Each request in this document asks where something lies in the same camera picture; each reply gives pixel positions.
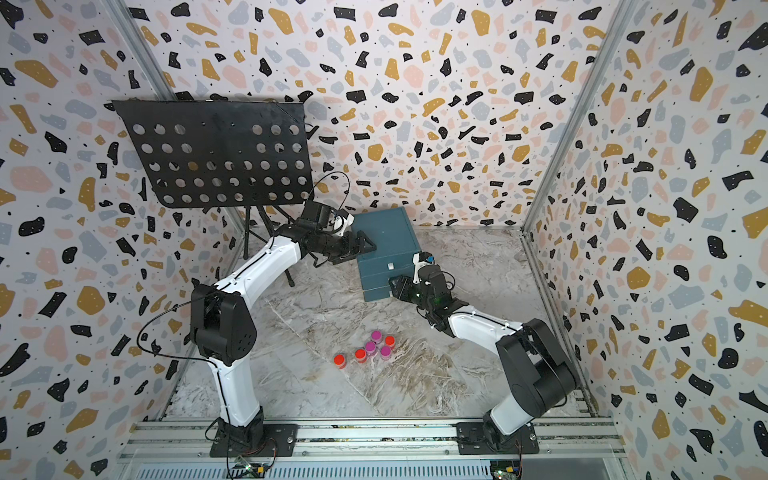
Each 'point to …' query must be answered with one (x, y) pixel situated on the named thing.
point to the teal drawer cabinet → (392, 232)
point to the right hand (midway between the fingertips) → (394, 281)
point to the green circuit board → (245, 470)
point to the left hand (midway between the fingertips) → (370, 250)
